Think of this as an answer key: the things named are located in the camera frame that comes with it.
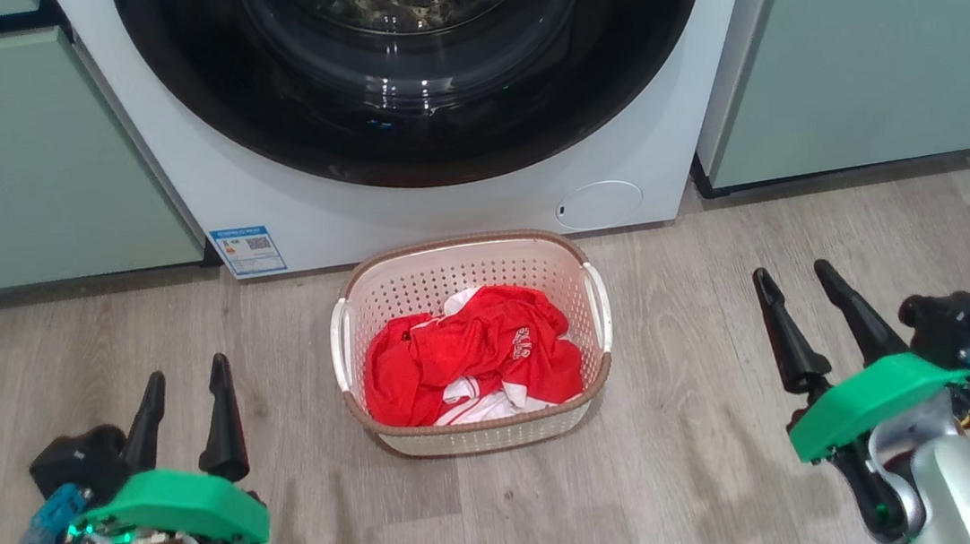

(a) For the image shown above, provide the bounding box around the pale green cabinet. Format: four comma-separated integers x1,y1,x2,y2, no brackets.
677,0,970,196
0,0,208,295

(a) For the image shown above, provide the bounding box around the blue energy label sticker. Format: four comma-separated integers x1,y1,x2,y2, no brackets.
208,223,289,281

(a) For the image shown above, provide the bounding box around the round white filter cover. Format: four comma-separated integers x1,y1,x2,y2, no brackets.
551,177,647,234

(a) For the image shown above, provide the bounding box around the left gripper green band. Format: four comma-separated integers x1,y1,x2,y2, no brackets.
54,350,273,544

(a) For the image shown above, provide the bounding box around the red number 23 jersey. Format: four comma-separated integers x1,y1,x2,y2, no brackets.
354,276,589,434

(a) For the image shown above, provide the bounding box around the white front-load washing machine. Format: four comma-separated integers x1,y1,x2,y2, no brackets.
54,0,823,297

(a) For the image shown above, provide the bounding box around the cream laundry basket brown rim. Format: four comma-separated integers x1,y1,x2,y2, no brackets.
321,221,625,468

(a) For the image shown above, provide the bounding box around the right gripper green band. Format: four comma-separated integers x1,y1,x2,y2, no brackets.
751,245,970,468

